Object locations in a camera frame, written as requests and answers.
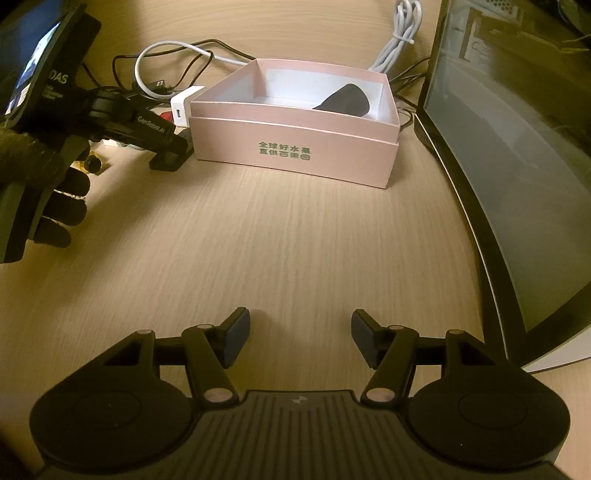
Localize white power adapter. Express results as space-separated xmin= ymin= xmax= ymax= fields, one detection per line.
xmin=169 ymin=86 xmax=204 ymax=129

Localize person's left hand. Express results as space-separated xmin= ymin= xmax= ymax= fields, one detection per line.
xmin=0 ymin=129 xmax=91 ymax=246

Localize white charger cable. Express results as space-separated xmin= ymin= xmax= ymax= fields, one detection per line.
xmin=135 ymin=40 xmax=256 ymax=100

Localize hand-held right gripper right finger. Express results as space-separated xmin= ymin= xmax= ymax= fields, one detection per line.
xmin=351 ymin=309 xmax=490 ymax=409

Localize bundled white cable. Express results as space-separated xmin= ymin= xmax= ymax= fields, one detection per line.
xmin=368 ymin=0 xmax=424 ymax=75

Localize black curved object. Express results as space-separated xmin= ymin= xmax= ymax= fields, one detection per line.
xmin=311 ymin=83 xmax=370 ymax=120

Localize pink cardboard box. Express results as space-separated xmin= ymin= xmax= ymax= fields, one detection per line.
xmin=189 ymin=58 xmax=400 ymax=190

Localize black cables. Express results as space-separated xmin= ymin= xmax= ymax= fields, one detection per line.
xmin=112 ymin=39 xmax=433 ymax=136

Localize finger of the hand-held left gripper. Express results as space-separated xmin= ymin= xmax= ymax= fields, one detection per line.
xmin=150 ymin=135 xmax=195 ymax=171

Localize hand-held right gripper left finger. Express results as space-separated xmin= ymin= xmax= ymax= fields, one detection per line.
xmin=107 ymin=307 xmax=252 ymax=407

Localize computer monitor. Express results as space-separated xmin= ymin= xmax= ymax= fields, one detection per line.
xmin=414 ymin=0 xmax=591 ymax=371

